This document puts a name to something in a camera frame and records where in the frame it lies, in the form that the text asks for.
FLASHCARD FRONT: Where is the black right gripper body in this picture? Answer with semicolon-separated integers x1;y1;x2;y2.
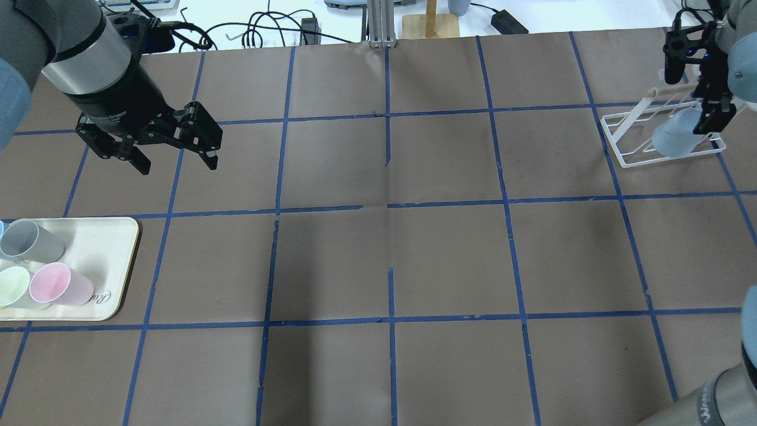
692;50;733;101

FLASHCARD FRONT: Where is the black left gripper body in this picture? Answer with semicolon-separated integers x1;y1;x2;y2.
70;71;196;156

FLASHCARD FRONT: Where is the light blue ikea cup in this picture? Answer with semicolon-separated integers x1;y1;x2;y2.
652;108;704;159

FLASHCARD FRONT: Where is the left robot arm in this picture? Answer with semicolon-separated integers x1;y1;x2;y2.
1;1;224;175

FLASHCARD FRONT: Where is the white cup tray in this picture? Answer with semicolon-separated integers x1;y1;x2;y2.
1;217;141;322

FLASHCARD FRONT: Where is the grey cup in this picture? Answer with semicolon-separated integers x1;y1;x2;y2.
1;220;66;263

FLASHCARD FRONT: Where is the pink cup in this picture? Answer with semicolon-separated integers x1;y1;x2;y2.
29;262;95;306

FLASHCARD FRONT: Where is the white cup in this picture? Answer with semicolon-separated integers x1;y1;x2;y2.
1;265;51;310

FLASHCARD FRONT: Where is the black power adapter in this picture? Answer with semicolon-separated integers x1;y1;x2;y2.
299;17;321;46

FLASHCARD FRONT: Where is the wooden stand base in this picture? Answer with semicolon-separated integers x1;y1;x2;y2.
400;1;460;40

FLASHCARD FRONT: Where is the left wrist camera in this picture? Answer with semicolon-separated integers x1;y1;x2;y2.
106;12;176;55

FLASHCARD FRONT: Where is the white wire cup rack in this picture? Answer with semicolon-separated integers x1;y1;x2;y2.
600;71;727;168

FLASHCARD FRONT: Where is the aluminium frame post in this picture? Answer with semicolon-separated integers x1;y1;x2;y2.
367;0;397;49

